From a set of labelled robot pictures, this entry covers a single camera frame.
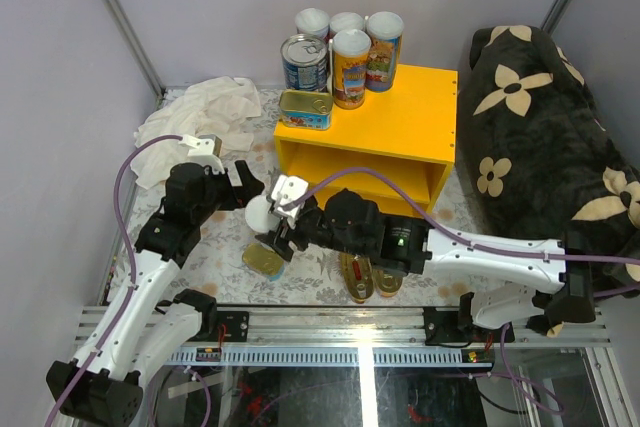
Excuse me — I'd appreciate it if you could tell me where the gold rectangular tin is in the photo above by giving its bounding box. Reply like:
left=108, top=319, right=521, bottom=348
left=242, top=243, right=284, bottom=281
left=279, top=90, right=333, bottom=131

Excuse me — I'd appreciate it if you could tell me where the white lid small can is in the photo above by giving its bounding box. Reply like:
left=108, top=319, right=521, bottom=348
left=244, top=195, right=280, bottom=234

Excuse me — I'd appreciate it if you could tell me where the blue labelled gold-top can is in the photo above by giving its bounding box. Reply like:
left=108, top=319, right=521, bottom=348
left=280, top=34, right=328, bottom=92

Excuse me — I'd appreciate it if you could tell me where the orange blue tall canister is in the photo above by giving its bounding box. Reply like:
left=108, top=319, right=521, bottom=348
left=332, top=29, right=371, bottom=110

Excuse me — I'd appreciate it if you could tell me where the white orange snack canister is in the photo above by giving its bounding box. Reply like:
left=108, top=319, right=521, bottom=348
left=294, top=8, right=330, bottom=41

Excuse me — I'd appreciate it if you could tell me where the white red snack canister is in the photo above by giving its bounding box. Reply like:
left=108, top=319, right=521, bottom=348
left=329, top=12, right=365, bottom=38

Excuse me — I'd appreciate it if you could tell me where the clear jar colourful candy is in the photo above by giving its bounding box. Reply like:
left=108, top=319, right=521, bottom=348
left=365, top=11, right=404, bottom=92

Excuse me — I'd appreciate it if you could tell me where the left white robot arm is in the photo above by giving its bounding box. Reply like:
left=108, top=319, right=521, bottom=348
left=45, top=161, right=264, bottom=426

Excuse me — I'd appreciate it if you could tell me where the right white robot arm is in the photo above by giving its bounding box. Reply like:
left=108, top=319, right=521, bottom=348
left=245, top=189, right=596, bottom=342

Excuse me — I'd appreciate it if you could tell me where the gold oval tin left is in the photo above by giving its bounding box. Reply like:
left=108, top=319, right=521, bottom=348
left=339, top=253, right=374, bottom=304

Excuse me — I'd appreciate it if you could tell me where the gold oval tin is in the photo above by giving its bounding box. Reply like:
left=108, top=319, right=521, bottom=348
left=339, top=253, right=374, bottom=304
left=372, top=268, right=403, bottom=298

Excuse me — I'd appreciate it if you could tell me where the gold oval tin right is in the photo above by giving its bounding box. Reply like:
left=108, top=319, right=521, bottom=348
left=372, top=268, right=403, bottom=298

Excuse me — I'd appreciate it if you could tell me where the crumpled cream cloth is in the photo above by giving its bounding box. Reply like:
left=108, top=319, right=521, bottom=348
left=131, top=76, right=262, bottom=190

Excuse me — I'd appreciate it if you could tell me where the yellow wooden shelf cabinet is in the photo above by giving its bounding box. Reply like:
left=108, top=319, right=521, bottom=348
left=274, top=65, right=458, bottom=212

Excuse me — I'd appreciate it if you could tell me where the black floral plush blanket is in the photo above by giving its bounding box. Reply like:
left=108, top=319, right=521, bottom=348
left=457, top=25, right=639, bottom=302

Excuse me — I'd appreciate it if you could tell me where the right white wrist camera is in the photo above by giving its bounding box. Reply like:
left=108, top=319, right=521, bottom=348
left=267, top=174, right=309, bottom=228

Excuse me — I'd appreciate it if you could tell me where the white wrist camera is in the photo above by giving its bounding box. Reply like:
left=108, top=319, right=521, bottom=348
left=267, top=174, right=309, bottom=228
left=179, top=134, right=224, bottom=174

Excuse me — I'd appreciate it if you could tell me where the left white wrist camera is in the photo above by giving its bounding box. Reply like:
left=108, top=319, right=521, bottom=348
left=179, top=134, right=224, bottom=174

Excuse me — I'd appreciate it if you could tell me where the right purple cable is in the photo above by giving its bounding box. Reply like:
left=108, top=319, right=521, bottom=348
left=284, top=167, right=640, bottom=418

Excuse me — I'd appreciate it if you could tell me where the purple cable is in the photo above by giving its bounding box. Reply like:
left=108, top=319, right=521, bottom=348
left=43, top=134, right=186, bottom=427
left=284, top=167, right=640, bottom=418

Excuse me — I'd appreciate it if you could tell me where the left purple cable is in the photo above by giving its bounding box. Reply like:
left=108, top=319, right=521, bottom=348
left=43, top=134, right=186, bottom=427

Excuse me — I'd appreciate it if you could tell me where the aluminium mounting rail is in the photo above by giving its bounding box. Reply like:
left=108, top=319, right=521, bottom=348
left=74, top=304, right=611, bottom=368

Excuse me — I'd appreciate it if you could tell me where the left metal corner post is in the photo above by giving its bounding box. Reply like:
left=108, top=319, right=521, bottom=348
left=101, top=0, right=166, bottom=99

